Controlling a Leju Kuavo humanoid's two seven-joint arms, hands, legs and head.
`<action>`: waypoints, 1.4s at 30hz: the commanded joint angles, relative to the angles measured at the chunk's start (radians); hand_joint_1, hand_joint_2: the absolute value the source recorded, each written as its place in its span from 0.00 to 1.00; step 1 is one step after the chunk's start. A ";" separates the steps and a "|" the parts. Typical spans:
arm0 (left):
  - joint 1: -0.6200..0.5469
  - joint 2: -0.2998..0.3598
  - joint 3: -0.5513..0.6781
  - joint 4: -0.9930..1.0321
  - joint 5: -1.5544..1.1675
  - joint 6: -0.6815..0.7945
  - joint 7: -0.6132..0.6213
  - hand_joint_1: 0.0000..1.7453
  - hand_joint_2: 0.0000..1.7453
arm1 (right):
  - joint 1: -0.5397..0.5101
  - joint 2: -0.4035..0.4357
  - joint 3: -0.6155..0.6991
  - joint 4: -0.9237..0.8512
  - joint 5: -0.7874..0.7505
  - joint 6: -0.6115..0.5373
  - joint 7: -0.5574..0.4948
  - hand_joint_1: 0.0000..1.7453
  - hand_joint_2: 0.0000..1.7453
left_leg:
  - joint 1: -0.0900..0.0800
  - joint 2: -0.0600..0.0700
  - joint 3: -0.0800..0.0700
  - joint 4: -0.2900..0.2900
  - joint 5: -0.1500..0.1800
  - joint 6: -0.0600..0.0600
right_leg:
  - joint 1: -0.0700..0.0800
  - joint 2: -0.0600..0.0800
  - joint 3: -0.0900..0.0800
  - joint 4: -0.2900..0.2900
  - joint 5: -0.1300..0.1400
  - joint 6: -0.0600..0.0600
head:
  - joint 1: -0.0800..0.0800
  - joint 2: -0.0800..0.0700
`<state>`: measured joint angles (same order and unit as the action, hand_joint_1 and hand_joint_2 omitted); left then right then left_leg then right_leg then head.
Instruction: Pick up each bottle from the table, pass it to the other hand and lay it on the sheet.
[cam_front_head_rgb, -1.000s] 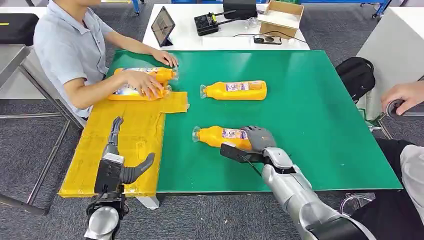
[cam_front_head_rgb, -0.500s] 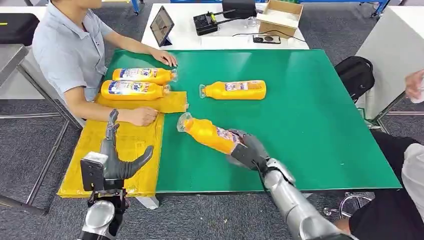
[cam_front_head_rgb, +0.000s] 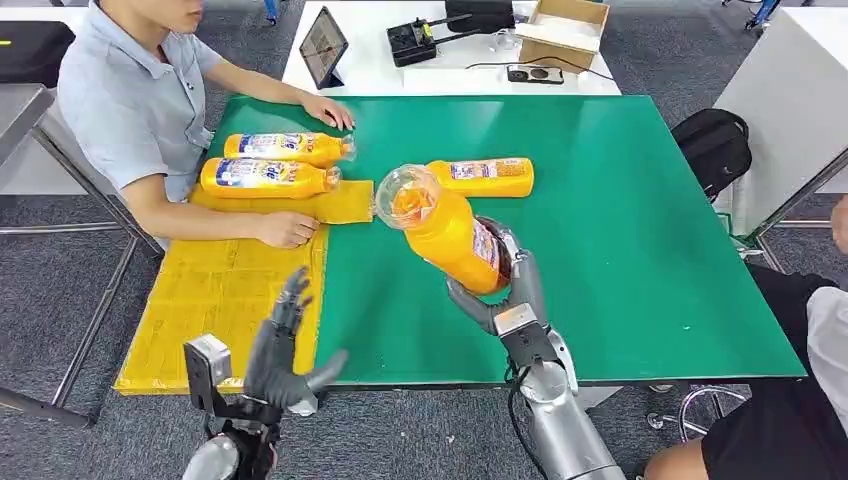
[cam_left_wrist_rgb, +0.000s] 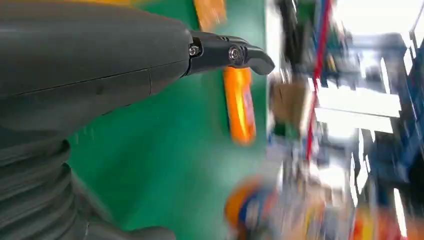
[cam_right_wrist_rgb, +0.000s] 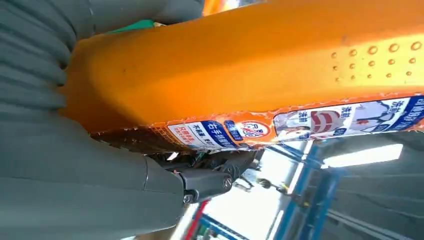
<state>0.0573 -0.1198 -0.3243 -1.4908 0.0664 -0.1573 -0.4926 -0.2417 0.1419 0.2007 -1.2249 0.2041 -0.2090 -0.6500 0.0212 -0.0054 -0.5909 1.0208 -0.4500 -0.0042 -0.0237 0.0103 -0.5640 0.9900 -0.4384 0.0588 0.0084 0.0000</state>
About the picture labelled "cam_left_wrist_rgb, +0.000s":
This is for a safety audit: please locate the large orange drink bottle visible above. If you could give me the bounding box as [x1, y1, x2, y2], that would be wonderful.
[224, 177, 286, 240]

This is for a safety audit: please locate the green table mat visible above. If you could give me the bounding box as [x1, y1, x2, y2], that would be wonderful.
[67, 0, 269, 240]

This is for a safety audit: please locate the brown cardboard box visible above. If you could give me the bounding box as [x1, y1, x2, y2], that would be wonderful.
[269, 80, 310, 128]

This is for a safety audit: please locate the red metal bar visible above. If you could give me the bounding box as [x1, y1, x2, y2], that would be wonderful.
[305, 0, 333, 162]

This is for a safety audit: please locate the blue metal frame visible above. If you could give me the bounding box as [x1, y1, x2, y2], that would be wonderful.
[364, 33, 424, 206]

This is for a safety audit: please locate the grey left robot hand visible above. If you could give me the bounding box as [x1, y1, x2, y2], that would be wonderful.
[0, 0, 276, 240]

